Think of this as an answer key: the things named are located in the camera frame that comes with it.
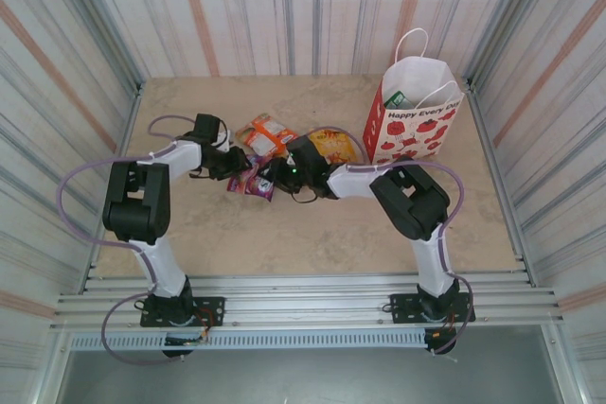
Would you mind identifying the white red printed paper bag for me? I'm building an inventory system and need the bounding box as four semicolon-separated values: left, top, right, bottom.
363;27;466;165

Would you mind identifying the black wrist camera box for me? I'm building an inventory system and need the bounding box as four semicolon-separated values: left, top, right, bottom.
192;113;224;144
285;135;329;175

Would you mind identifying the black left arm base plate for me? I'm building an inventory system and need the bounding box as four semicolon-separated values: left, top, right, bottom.
139;295;226;328

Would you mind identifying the purple snack pouch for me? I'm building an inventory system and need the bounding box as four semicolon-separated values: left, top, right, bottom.
226;155;259;195
246;167;276;202

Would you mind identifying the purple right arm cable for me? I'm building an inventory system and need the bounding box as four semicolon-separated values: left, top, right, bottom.
308;126;475;356

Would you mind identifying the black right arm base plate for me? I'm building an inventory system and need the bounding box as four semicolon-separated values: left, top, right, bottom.
388;290;475;325

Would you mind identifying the yellow snack bag red print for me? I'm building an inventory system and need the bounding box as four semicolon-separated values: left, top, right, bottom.
307;128;360;167

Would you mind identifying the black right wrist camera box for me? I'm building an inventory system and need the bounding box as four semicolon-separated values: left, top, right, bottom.
285;135;329;175

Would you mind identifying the aluminium rail frame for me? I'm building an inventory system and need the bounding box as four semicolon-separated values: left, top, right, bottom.
48;272;565;335

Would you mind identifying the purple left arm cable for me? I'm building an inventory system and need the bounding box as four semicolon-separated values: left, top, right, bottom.
56;114;210;366

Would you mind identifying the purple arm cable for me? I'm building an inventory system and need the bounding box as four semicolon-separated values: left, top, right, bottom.
56;114;210;366
308;126;475;356

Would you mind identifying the grey slotted cable duct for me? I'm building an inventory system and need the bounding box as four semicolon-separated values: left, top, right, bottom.
69;331;428;351

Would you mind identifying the green snack pack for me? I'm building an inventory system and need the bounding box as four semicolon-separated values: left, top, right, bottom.
383;90;413;111

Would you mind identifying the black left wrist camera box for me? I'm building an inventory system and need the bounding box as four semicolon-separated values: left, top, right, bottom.
192;113;224;144

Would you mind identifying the orange chips bag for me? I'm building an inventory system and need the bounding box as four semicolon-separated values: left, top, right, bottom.
234;113;284;146
246;123;300;158

